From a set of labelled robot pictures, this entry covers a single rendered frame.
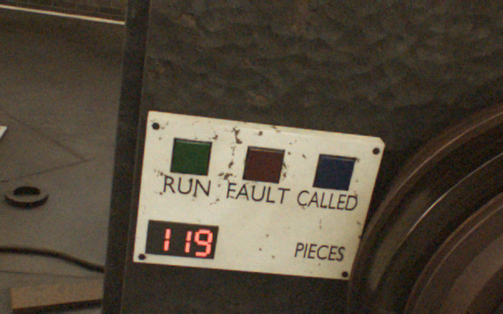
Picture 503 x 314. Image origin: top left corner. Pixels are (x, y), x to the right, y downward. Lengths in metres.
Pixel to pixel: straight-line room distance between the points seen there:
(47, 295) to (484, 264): 1.99
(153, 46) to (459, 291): 0.38
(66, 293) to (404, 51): 1.94
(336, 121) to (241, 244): 0.18
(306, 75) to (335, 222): 0.18
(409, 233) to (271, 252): 0.20
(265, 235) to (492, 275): 0.26
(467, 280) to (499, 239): 0.05
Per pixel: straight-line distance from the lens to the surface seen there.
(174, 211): 0.73
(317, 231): 0.75
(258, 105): 0.70
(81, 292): 2.48
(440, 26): 0.72
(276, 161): 0.70
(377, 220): 0.68
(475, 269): 0.64
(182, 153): 0.69
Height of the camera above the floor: 1.48
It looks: 23 degrees down
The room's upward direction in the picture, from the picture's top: 10 degrees clockwise
